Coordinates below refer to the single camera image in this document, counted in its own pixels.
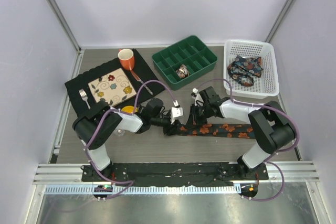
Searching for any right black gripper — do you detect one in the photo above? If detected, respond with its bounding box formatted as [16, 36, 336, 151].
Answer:
[186, 103, 212, 130]

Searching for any black orange floral tie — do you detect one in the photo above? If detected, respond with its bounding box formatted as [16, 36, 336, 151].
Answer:
[163, 123, 255, 139]

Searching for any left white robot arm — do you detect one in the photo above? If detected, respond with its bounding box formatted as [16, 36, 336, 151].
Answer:
[72, 98, 184, 182]

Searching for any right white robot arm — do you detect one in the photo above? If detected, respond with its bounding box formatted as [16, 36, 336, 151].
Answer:
[180, 87, 300, 179]

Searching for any rolled tie in tray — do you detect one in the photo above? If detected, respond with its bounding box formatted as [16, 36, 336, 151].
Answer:
[175, 64, 190, 79]

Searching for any yellow plastic mug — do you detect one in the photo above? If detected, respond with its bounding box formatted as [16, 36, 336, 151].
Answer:
[121, 105, 138, 114]

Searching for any clear plastic cup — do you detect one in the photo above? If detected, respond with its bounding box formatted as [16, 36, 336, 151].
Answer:
[114, 129, 125, 136]

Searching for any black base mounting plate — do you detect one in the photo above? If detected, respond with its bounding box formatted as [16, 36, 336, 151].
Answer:
[81, 162, 269, 187]

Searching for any black cloth placemat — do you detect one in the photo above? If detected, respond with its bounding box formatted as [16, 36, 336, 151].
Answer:
[65, 49, 157, 115]

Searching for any green divided organizer tray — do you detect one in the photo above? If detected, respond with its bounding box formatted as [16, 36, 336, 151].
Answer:
[152, 35, 218, 90]

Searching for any blue floral tie in basket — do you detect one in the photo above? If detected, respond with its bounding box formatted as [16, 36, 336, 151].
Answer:
[227, 55, 263, 87]

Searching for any square floral ceramic plate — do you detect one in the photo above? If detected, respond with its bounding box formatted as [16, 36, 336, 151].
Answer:
[88, 68, 137, 106]

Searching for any white plastic basket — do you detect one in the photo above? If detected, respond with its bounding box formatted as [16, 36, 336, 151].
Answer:
[223, 39, 279, 99]

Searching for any orange ceramic mug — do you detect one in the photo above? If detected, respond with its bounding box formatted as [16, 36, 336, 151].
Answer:
[118, 49, 135, 71]

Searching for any silver fork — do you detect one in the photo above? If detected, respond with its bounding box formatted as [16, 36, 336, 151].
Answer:
[79, 89, 91, 109]

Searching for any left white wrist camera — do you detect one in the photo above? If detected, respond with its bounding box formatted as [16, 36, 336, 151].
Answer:
[170, 100, 184, 124]

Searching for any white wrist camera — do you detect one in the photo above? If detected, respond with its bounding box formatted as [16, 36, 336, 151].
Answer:
[170, 100, 184, 124]
[191, 88, 204, 106]

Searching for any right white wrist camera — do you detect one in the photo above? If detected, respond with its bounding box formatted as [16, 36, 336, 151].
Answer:
[191, 88, 204, 106]

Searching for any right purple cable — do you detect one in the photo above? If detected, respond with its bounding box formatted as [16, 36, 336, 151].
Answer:
[195, 78, 301, 204]

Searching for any purple cable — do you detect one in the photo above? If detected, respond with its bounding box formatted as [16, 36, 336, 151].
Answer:
[195, 78, 301, 204]
[83, 80, 181, 200]

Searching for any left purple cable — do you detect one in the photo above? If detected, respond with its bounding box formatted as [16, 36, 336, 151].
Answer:
[83, 80, 181, 200]

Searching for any orange handled table knife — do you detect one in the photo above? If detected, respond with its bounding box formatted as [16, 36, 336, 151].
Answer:
[130, 70, 153, 95]

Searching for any aluminium frame rail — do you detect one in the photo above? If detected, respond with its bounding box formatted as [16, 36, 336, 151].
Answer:
[34, 161, 320, 184]

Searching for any white slotted cable duct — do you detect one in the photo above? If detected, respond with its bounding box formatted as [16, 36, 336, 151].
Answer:
[45, 184, 241, 195]

